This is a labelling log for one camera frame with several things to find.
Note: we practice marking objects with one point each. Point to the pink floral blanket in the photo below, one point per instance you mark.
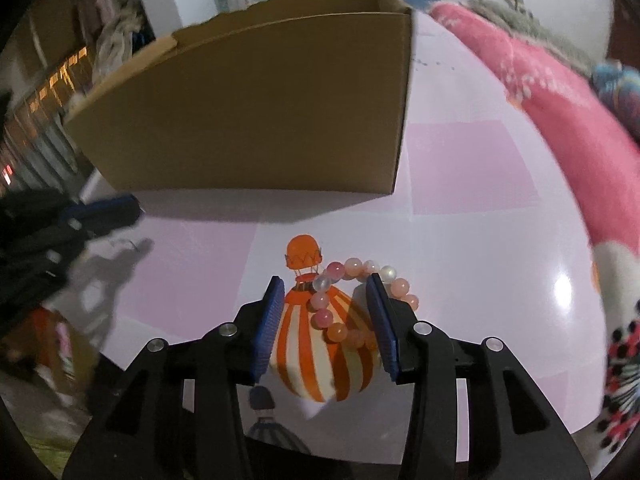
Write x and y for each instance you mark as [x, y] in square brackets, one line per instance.
[601, 165]

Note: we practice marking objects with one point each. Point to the blue patterned quilt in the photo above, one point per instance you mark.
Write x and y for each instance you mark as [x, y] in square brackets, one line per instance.
[618, 88]

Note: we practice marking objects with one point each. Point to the grey fuzzy blanket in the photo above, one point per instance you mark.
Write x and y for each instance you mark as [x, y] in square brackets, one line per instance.
[523, 25]

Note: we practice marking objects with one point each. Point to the wooden wardrobe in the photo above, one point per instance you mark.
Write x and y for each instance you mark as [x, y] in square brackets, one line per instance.
[45, 65]

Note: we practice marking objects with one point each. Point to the brown cardboard box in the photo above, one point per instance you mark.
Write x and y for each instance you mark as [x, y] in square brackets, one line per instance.
[285, 95]

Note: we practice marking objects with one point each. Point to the pile of clothes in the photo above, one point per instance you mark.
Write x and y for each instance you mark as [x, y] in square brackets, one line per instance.
[115, 45]

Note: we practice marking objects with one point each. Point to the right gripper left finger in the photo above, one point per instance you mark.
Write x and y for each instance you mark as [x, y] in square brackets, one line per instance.
[178, 412]

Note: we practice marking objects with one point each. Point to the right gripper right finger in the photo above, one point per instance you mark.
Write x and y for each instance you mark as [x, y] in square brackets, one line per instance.
[514, 433]

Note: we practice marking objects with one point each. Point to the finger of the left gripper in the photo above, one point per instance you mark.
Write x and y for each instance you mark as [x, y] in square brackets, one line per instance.
[100, 218]

